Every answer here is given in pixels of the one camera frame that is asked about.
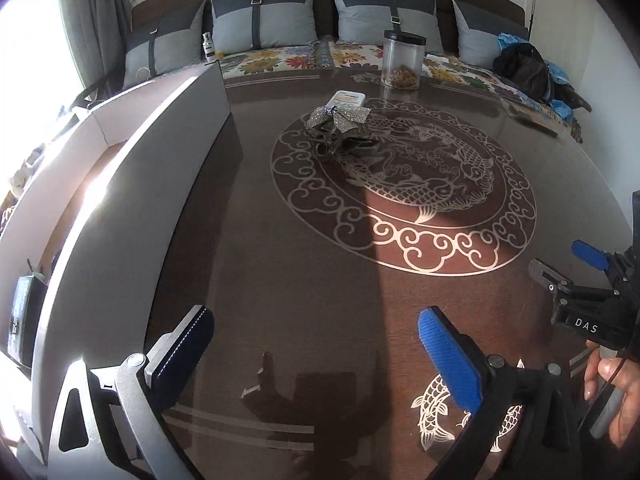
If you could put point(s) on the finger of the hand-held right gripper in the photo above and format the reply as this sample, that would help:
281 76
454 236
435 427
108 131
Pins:
590 253
547 276

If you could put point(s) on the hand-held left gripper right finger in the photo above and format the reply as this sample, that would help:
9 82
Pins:
450 360

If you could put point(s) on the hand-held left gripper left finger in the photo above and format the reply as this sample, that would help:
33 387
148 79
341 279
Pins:
182 355

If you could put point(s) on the black printed box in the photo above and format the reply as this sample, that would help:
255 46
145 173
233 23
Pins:
25 315

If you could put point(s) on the large white cardboard box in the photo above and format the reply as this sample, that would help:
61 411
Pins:
150 160

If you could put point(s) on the brown patterned glass desktop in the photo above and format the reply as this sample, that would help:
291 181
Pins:
300 260

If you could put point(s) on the person's right hand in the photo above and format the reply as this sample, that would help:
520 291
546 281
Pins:
627 385

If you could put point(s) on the glossy magazine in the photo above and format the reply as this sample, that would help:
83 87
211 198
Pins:
530 115

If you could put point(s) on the black bag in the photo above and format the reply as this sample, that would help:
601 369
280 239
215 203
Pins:
522 70

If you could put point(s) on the blue garment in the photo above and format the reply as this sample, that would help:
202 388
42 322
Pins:
507 40

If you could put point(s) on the white paper sheet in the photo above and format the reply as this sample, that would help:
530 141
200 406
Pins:
437 57

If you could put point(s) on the silver sparkly bow hair clip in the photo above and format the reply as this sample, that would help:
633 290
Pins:
345 117

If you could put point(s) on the clear jar with black lid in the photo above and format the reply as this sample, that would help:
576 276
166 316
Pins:
402 57

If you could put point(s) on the white lotion bottle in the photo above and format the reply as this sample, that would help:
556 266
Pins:
350 97

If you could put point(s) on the small white spray bottle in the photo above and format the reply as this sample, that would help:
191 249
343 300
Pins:
207 50

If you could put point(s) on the floral sofa blanket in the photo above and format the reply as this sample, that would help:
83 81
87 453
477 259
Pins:
280 57

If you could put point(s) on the grey curtain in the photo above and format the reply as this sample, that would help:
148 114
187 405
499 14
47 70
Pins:
100 10

